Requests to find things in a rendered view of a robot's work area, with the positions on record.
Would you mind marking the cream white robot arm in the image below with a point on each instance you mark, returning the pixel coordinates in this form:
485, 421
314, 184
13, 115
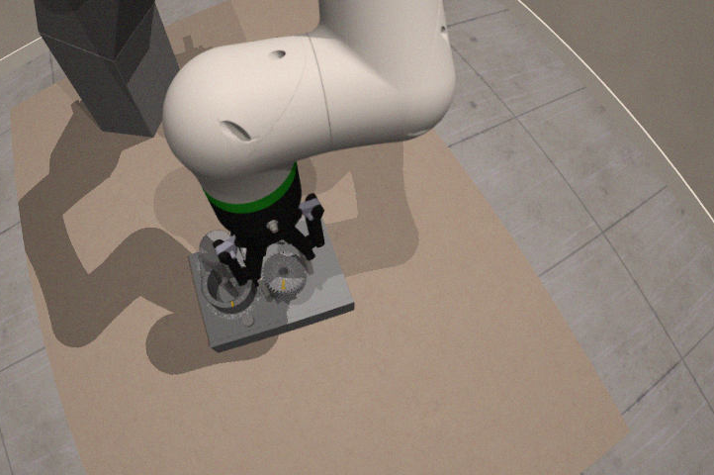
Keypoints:
371, 72

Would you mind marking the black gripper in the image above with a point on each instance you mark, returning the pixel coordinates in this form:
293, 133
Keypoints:
312, 211

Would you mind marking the grey toothed gear with yellow arrow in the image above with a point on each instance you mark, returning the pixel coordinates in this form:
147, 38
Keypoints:
283, 263

